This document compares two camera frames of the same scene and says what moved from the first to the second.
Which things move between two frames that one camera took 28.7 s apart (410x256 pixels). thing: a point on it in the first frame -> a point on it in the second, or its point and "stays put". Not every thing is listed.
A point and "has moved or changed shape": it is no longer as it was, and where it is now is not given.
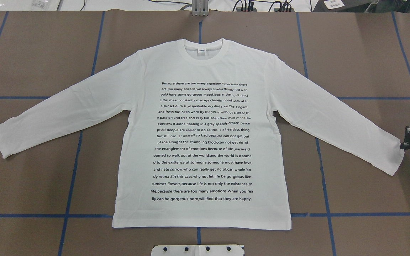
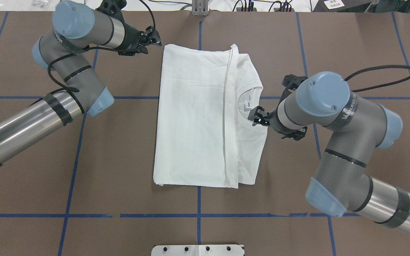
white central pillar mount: (198, 250) stays put
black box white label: (347, 6) stays put
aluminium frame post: (200, 8) stays put
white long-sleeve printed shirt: (202, 132) has moved or changed shape
